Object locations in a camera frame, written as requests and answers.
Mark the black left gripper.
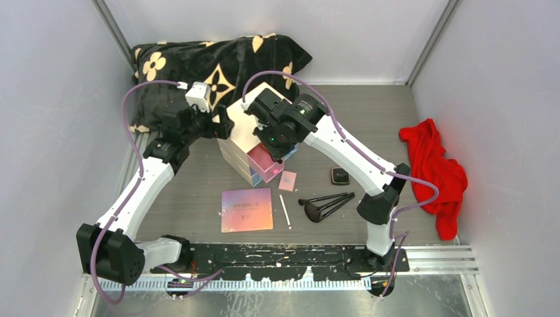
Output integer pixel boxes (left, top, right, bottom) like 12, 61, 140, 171
182, 102, 232, 145

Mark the small pink drawer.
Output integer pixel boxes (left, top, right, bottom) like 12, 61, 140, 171
247, 143, 285, 183

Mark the white pink drawer organizer box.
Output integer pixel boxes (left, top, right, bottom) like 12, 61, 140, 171
216, 81, 299, 188

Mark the black square compact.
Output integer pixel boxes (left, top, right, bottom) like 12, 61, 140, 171
331, 166, 351, 186

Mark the holographic eyeshadow palette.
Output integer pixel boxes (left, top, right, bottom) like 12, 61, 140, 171
221, 188, 273, 233

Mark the silver lip pencil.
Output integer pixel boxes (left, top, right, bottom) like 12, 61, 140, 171
279, 194, 292, 230

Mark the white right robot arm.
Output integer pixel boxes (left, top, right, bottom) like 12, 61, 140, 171
242, 88, 410, 271

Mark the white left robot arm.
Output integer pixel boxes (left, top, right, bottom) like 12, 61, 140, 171
76, 104, 234, 286

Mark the black thin makeup brush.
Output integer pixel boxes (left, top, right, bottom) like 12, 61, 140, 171
298, 192, 348, 206

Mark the black fan makeup brush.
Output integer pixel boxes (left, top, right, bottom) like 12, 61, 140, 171
303, 192, 354, 223

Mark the black long makeup brush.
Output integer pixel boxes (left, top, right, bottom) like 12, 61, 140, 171
322, 193, 355, 219

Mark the small pink card packet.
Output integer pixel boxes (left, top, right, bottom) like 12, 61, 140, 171
278, 170, 297, 192

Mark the black floral plush blanket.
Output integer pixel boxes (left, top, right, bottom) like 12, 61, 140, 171
129, 33, 312, 133

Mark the red cloth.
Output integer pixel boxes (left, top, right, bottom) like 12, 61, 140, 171
398, 118, 468, 240

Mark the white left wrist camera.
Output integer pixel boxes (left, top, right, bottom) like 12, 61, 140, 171
185, 82, 211, 113

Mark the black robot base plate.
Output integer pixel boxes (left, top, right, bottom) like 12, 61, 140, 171
169, 243, 410, 281

